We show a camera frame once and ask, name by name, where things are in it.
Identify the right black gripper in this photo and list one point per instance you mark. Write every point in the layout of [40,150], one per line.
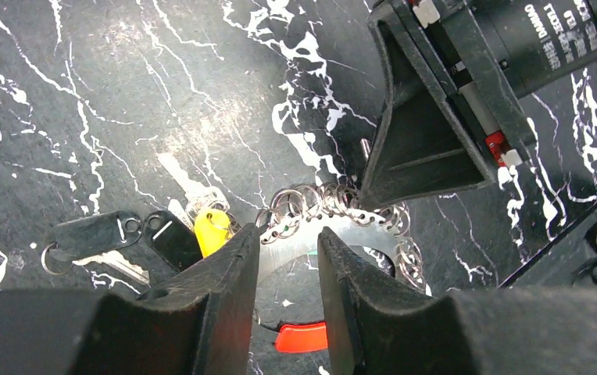
[454,73]

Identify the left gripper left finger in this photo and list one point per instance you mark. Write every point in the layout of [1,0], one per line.
[198,322]

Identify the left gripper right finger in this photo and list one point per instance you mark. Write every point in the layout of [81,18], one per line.
[375,326]

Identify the metal keyring with red handle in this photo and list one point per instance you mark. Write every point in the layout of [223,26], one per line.
[288,311]

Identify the black tag keys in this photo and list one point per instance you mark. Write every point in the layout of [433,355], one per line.
[99,239]

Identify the yellow key tag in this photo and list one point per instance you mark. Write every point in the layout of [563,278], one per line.
[212,230]

